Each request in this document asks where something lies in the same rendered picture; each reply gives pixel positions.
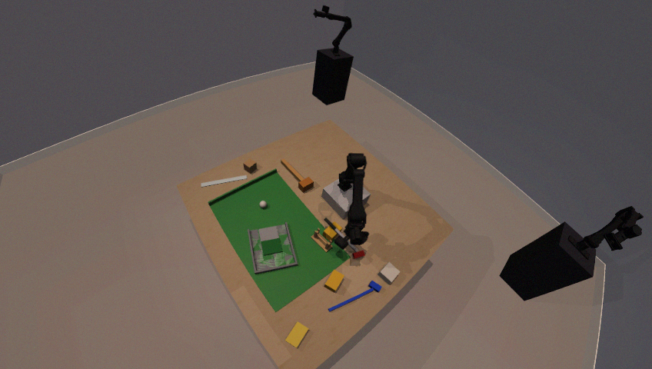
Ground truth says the orange rectangular block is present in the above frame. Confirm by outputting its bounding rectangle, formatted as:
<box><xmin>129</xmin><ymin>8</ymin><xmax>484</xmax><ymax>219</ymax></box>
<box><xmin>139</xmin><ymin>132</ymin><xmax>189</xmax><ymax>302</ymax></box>
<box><xmin>324</xmin><ymin>270</ymin><xmax>344</xmax><ymax>292</ymax></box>

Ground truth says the green putting mat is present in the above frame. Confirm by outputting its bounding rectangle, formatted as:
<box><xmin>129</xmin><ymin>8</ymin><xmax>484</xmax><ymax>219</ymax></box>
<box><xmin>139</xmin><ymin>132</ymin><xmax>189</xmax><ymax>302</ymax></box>
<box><xmin>209</xmin><ymin>172</ymin><xmax>350</xmax><ymax>312</ymax></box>

